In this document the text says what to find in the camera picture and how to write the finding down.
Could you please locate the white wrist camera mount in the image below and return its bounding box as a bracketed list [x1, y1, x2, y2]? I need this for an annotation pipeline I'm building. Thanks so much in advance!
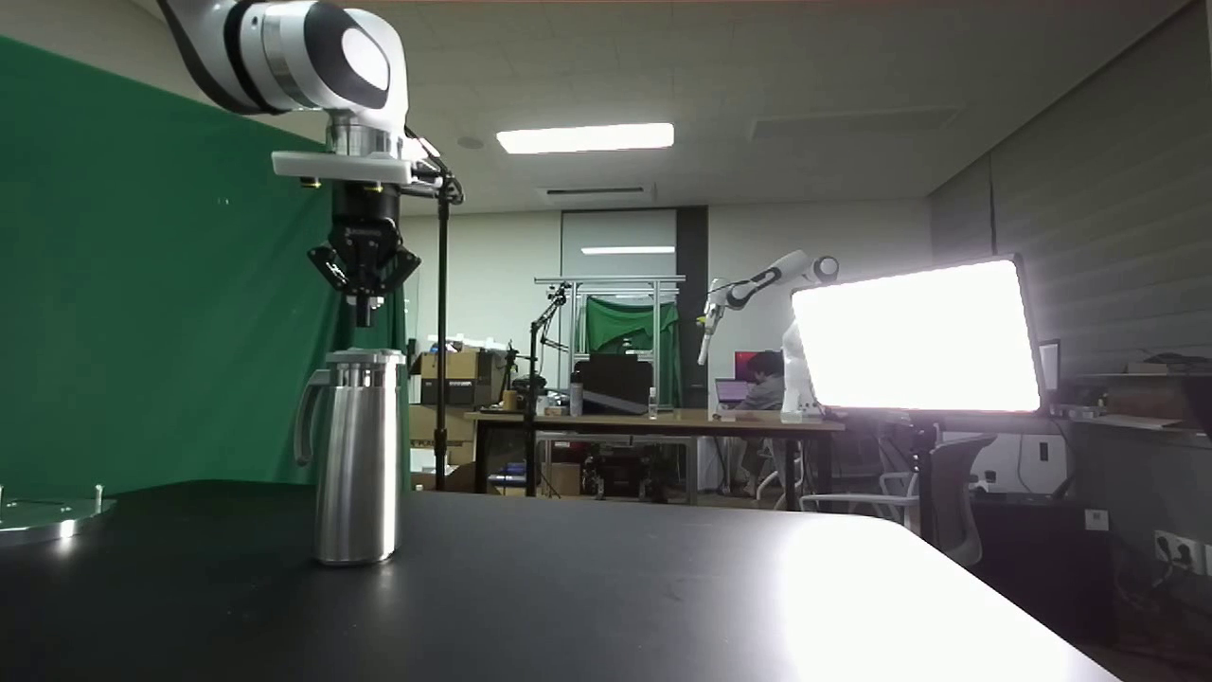
[270, 145, 446, 198]

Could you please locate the steel thermos flask lid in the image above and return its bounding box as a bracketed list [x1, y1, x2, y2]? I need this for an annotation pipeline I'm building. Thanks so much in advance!
[320, 344, 410, 373]

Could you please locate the large rectangular ceiling light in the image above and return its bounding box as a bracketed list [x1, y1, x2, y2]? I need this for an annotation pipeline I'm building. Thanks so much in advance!
[492, 119, 679, 158]

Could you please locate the stainless steel thermos flask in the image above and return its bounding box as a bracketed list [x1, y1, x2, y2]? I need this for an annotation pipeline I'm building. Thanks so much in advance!
[292, 344, 410, 570]

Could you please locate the ceiling air vent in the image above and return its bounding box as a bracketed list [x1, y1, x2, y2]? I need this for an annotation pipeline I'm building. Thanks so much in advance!
[541, 181, 657, 207]

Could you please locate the dark monitor with red screen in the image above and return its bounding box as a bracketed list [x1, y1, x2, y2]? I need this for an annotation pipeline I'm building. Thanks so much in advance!
[729, 349, 787, 387]

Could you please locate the small green background screen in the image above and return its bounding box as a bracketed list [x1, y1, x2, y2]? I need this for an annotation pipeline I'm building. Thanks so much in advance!
[580, 291, 680, 373]

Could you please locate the wooden background table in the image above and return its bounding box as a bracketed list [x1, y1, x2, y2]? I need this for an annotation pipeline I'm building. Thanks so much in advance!
[469, 407, 848, 510]

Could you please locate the green backdrop cloth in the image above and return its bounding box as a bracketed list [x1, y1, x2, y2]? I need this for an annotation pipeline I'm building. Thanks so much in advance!
[0, 34, 412, 503]

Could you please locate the black backdrop stand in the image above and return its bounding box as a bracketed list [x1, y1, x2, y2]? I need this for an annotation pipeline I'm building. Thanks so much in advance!
[401, 133, 465, 496]

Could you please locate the cardboard box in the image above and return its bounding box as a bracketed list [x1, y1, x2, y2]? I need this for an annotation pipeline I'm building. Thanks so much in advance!
[412, 344, 515, 408]

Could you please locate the white wall power outlet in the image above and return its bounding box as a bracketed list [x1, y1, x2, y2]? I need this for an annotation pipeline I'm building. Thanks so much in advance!
[1151, 528, 1212, 581]

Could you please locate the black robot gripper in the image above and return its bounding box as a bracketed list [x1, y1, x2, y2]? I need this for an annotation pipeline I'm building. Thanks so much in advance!
[305, 179, 422, 331]

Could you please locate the bright LED light panel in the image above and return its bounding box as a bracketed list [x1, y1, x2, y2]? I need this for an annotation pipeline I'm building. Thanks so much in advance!
[787, 259, 1045, 416]

